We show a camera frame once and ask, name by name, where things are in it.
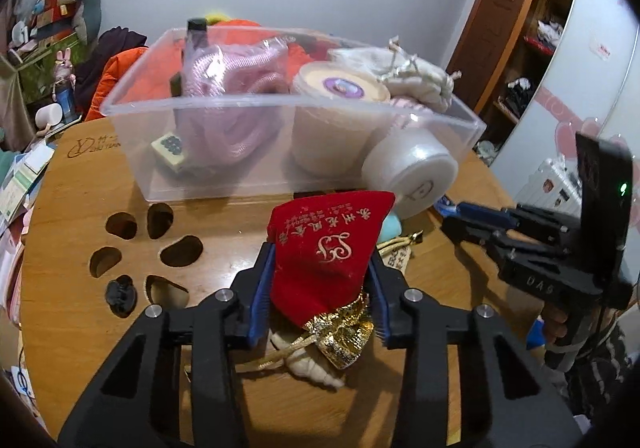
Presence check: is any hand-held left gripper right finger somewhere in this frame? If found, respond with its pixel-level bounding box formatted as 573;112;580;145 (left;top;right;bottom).
367;253;583;448

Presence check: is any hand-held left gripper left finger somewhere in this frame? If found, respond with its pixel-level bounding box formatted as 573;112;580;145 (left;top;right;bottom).
57;242;277;448

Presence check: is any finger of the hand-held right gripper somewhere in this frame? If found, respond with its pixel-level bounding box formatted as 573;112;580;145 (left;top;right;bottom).
434;198;526;229
441;218;506;253

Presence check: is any red velvet pouch gold trim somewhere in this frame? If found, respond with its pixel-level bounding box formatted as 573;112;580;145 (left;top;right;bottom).
266;191;397;371

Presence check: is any pink round jar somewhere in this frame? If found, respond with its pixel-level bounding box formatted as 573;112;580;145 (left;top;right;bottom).
361;129;459;219

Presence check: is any white drawstring pouch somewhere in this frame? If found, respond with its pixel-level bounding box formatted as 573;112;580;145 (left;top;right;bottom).
330;38;463;113

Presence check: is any beige cylinder container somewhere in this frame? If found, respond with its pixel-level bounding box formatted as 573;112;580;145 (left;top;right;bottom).
290;62;392;176

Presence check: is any mahjong tile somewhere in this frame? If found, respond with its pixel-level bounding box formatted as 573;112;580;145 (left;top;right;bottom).
151;132;188;173

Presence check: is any pink rope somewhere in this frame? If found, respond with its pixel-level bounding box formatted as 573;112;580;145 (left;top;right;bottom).
177;38;291;163

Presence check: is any clear plastic box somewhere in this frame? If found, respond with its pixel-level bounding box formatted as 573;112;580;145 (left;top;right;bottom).
100;25;487;203

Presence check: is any green spray bottle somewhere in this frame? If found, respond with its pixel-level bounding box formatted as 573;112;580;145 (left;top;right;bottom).
170;18;210;96

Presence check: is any person's right forearm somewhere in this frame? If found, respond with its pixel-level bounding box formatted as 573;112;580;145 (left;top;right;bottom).
542;310;632;424

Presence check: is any wooden desktop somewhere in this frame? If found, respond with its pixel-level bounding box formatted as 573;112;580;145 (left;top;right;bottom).
20;120;546;448

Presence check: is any person's right hand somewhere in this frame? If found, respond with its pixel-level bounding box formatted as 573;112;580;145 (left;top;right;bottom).
540;303;581;348

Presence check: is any small teal object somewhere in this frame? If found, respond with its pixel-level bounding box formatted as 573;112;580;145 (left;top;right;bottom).
382;214;402;249

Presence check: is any silver suitcase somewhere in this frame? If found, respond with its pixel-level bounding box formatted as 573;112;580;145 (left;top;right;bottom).
517;157;583;216

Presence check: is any white conch shell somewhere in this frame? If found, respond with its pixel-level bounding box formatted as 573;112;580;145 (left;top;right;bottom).
270;328;347;391

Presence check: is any black hair clip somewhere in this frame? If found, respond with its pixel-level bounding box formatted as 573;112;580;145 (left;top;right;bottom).
103;275;137;316

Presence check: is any wooden shelf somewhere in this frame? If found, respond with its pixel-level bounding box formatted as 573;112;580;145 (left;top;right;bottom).
480;0;583;163

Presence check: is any white wardrobe door pink print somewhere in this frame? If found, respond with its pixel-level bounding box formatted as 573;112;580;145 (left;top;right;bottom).
490;0;640;229

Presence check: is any wooden door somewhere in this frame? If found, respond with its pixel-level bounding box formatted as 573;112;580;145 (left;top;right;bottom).
445;0;543;113

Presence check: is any orange jacket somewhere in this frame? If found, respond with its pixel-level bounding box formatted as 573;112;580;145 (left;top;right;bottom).
85;18;261;121

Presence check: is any pile of papers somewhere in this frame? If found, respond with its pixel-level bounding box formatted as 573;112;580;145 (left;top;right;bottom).
0;138;56;229

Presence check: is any white cup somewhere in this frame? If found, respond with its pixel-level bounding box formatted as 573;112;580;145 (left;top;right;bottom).
35;104;63;129

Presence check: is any pink bunny bottle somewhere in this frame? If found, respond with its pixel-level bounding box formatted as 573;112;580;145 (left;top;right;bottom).
52;49;78;123

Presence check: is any dark purple clothing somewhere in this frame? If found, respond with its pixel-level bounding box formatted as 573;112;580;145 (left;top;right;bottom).
75;26;148;98

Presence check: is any green storage box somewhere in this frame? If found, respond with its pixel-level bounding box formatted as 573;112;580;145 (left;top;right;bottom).
0;42;76;103

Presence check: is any grey cushion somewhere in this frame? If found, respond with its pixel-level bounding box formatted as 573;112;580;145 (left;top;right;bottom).
75;0;102;43

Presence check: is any red patchwork bag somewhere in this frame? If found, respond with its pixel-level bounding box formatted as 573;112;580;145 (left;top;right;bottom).
30;0;81;36

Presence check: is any beige tag with gold cord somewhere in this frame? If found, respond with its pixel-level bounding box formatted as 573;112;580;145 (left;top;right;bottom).
377;231;426;271

